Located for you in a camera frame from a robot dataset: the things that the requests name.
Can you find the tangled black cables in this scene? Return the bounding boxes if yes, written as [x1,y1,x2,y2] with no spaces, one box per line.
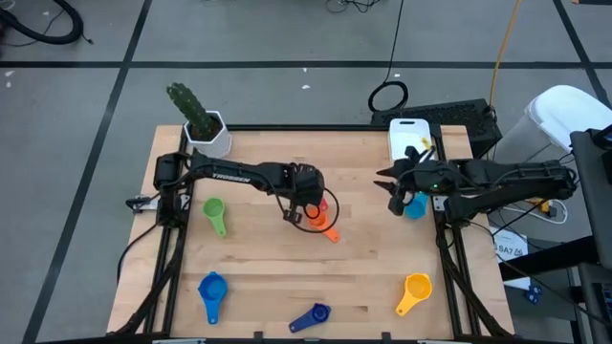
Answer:
[324,0,383,14]

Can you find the white trash bin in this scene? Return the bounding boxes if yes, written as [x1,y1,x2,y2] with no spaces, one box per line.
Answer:
[482,84,612,192]

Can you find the orange measuring cup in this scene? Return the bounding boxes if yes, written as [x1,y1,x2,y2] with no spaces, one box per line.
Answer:
[305,204,341,244]

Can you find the large blue measuring cup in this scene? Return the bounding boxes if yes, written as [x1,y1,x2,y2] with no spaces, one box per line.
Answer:
[197,270,230,325]

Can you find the white printed paper label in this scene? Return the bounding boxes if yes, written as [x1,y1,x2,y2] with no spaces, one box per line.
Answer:
[490,226,530,264]

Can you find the black metal table frame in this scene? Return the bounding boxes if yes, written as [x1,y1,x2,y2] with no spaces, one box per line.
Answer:
[107,123,515,344]

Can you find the white plastic basket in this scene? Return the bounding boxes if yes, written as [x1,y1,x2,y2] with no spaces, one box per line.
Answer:
[387,118,434,163]

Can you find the green cactus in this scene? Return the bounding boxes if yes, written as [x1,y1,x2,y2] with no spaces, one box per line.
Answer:
[165,81,219,140]

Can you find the white hexagonal plant pot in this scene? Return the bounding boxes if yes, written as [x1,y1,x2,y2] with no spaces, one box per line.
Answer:
[183,110,233,161]

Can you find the green measuring cup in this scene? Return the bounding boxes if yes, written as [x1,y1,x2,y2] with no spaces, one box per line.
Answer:
[202,197,229,239]

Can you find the white cable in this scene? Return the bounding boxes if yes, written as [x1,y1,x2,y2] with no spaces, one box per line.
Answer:
[501,198,569,226]

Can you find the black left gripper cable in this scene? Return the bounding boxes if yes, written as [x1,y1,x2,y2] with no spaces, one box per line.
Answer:
[274,185,341,235]

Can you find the small blue object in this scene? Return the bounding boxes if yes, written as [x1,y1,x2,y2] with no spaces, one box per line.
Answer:
[523,285,544,306]

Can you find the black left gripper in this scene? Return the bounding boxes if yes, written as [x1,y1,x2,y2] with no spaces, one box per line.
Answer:
[282,162,327,225]

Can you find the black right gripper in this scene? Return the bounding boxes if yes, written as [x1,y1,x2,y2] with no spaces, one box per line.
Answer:
[372,145,461,216]

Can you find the yellow measuring cup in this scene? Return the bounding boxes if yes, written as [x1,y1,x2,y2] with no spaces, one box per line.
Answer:
[395,272,434,317]

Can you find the yellow floor cable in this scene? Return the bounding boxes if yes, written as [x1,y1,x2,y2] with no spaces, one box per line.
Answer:
[487,0,525,109]

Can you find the dark blue measuring cup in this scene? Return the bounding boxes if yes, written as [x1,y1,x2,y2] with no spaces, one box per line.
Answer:
[288,302,332,334]

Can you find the yellow plug connector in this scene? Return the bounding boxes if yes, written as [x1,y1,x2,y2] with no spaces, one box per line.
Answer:
[528,195,554,214]

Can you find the black side desk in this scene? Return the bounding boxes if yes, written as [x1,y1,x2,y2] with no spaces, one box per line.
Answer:
[499,128,612,344]

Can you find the thick black hose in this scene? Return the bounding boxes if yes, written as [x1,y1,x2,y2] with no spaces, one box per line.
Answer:
[0,0,86,47]

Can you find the teal measuring cup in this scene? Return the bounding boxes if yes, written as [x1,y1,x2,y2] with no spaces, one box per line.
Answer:
[404,191,430,221]

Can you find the black coiled floor cable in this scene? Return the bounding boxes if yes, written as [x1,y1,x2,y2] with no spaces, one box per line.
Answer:
[366,0,410,115]

